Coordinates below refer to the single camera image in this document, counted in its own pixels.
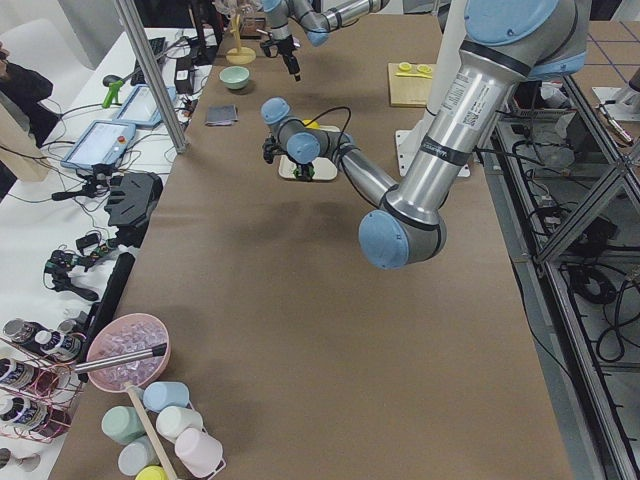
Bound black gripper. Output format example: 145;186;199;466
289;158;317;182
274;35;301;82

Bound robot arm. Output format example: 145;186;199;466
261;1;591;269
260;0;388;81

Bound cream rabbit tray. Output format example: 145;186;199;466
277;155;338;182

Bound wooden mug tree stand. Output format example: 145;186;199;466
226;12;256;65

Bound mint green bowl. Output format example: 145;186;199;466
219;66;250;90

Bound grey folded cloth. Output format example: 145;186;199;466
205;105;238;126

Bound yellow plastic knife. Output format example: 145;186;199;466
394;72;433;79

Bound wooden cutting board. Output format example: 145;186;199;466
387;62;436;107

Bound blue teach pendant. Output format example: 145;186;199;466
60;120;136;171
114;84;162;128

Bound metal tongs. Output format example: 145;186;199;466
73;343;168;374

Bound pink bowl with ice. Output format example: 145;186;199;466
87;313;171;393

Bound blue cup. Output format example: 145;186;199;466
143;381;190;413

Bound white cup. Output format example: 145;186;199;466
156;406;204;443

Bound pink cup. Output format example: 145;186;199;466
174;428;226;478

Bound green cup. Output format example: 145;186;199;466
101;406;146;445

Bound wooden stick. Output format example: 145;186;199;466
124;382;178;480

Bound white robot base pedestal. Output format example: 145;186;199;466
395;0;467;176

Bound aluminium frame post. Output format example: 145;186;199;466
114;0;187;154

